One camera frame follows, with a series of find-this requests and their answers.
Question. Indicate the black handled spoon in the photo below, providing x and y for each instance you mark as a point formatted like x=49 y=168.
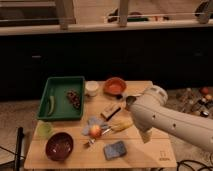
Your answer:
x=125 y=95

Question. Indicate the red apple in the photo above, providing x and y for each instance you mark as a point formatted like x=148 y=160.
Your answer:
x=95 y=131

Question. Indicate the green plastic tray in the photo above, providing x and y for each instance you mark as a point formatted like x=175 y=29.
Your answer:
x=63 y=110

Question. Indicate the dark grapes bunch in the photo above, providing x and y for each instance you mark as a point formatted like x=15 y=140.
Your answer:
x=73 y=98

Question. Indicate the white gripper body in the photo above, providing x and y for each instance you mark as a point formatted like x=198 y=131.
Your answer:
x=146 y=136

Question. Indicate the black stand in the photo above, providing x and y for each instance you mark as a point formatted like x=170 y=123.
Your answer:
x=17 y=158

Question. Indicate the metal cup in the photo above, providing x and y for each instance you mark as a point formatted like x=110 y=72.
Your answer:
x=129 y=101

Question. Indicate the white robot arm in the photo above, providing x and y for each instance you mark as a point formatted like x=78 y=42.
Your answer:
x=148 y=111

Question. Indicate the white paper cup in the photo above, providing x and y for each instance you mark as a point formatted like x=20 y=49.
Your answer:
x=91 y=88

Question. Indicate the blue sponge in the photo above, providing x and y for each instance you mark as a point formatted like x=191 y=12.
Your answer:
x=115 y=150

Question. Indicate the green plastic cup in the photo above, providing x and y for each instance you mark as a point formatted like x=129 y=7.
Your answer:
x=44 y=130

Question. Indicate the orange bowl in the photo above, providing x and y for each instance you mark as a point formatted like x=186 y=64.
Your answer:
x=114 y=86

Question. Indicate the dark red bowl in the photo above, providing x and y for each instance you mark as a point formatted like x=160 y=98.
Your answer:
x=59 y=146

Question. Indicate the light blue cloth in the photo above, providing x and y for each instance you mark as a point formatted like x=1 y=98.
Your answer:
x=94 y=121

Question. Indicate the brown black box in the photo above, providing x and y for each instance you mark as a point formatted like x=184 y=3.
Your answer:
x=110 y=111

